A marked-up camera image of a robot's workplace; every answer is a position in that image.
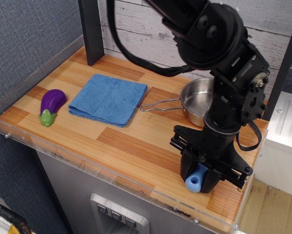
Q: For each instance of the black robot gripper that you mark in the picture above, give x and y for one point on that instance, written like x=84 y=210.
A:
x=213 y=147

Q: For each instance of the blue and grey toy spoon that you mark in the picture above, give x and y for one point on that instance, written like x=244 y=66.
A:
x=195 y=180

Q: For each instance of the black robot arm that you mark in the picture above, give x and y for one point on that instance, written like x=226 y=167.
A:
x=211 y=36

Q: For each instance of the blue folded cloth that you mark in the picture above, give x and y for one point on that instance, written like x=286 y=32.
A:
x=108 y=100

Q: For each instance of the stainless steel pan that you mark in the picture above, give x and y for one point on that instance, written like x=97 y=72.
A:
x=194 y=101

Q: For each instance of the white toy sink unit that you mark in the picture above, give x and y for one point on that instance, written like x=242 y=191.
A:
x=274 y=163

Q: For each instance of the silver dispenser button panel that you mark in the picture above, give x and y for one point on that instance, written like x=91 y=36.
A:
x=113 y=218

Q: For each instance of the grey toy fridge cabinet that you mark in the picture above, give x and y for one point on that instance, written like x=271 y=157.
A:
x=73 y=188

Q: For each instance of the purple toy eggplant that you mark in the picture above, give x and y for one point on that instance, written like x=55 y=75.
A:
x=51 y=102

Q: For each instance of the yellow and black object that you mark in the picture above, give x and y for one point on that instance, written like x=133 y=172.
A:
x=13 y=223

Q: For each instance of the dark right vertical post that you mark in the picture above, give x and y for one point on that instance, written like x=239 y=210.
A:
x=279 y=82

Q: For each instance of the clear acrylic guard rail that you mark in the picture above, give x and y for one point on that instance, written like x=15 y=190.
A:
x=144 y=161

